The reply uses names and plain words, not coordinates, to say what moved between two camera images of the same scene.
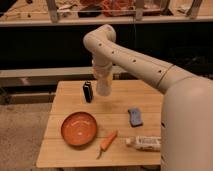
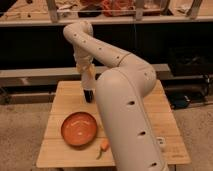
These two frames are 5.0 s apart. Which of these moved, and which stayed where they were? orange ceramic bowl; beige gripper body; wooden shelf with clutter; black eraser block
Moved: beige gripper body
Stayed: black eraser block; wooden shelf with clutter; orange ceramic bowl
